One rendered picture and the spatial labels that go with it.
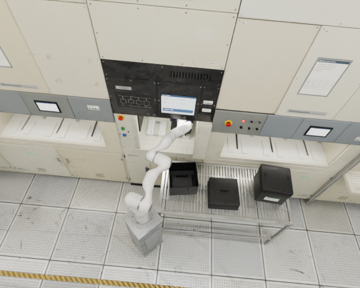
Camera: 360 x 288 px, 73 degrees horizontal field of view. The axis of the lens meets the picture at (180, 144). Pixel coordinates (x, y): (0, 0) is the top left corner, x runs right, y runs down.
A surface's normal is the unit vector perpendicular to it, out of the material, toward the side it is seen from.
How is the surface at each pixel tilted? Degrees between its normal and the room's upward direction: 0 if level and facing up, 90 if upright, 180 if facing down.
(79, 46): 90
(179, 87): 90
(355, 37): 90
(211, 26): 90
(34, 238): 0
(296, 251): 0
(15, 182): 0
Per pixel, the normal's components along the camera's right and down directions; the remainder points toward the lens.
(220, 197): 0.05, -0.59
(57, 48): -0.07, 0.80
